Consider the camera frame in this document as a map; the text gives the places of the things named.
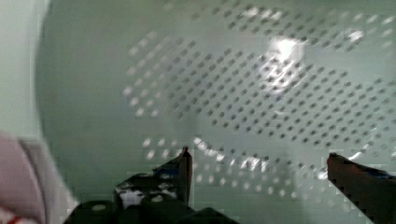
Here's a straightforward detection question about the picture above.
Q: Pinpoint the red plush ketchup bottle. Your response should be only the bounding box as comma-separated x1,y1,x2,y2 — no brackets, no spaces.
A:
0,208,37,224

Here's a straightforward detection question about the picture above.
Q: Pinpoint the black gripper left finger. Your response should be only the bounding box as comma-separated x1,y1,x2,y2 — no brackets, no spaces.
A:
114,147,192,209

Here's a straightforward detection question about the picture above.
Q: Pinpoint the grey round plate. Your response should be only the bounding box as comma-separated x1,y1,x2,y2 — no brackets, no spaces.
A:
0,133,76,224

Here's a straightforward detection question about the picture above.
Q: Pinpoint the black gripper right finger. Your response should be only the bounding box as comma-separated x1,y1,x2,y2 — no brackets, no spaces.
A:
327,153,396,224

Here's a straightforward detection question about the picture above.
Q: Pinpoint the green perforated plastic strainer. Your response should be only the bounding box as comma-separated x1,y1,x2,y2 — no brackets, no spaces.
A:
35,0,395,224

